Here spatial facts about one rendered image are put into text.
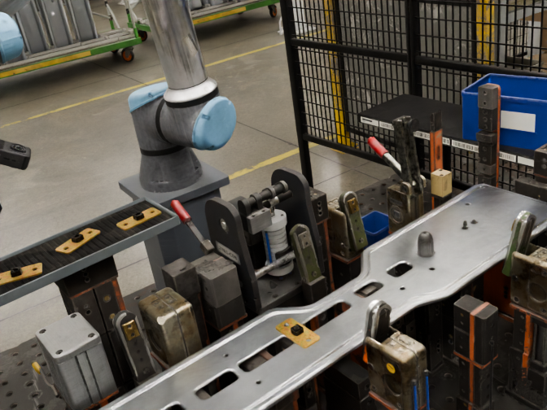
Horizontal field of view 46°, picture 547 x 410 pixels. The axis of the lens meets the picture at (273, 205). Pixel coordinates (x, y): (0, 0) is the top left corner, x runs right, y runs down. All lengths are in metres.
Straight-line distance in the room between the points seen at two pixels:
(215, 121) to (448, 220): 0.55
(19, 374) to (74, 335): 0.70
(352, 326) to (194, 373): 0.28
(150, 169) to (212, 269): 0.38
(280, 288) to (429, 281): 0.30
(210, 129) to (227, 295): 0.35
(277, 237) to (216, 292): 0.18
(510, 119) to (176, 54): 0.84
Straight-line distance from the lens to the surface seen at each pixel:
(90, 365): 1.08
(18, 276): 1.19
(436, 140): 1.50
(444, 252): 1.32
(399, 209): 1.48
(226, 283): 1.20
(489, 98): 1.63
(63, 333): 1.09
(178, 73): 1.33
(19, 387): 1.73
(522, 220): 1.22
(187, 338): 1.15
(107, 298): 1.26
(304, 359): 1.08
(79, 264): 1.17
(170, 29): 1.30
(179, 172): 1.49
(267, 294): 1.30
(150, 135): 1.47
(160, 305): 1.14
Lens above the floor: 1.71
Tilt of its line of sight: 27 degrees down
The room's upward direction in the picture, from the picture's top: 9 degrees counter-clockwise
